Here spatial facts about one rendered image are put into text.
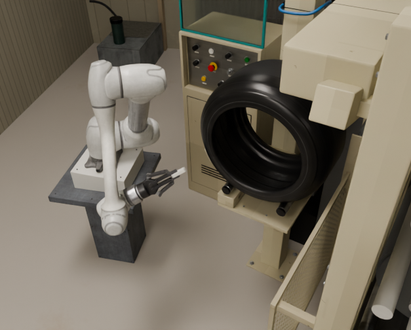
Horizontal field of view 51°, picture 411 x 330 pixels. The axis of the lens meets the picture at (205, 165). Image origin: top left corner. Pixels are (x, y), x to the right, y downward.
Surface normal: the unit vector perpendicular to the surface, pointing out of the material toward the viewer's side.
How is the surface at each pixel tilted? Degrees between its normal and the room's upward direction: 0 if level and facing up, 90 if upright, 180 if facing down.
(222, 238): 0
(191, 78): 90
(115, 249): 90
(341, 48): 0
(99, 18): 90
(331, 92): 72
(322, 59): 90
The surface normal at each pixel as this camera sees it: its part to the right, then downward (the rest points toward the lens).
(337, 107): -0.51, 0.28
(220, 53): -0.53, 0.55
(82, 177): -0.22, 0.62
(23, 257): -0.02, -0.77
